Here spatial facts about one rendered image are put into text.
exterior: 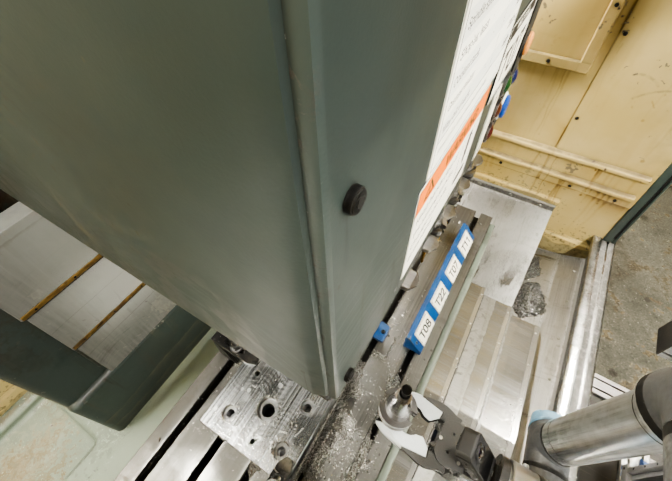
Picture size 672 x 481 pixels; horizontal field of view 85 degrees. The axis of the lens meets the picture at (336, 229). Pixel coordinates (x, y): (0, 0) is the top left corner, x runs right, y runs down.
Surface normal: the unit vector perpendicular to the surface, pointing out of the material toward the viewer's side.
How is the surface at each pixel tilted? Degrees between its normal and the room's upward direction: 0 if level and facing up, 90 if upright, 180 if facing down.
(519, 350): 8
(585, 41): 90
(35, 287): 91
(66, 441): 0
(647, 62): 91
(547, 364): 17
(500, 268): 24
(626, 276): 0
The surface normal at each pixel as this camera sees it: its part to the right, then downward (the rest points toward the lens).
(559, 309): -0.27, -0.72
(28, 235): 0.86, 0.40
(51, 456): -0.02, -0.63
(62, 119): -0.52, 0.67
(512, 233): -0.22, -0.29
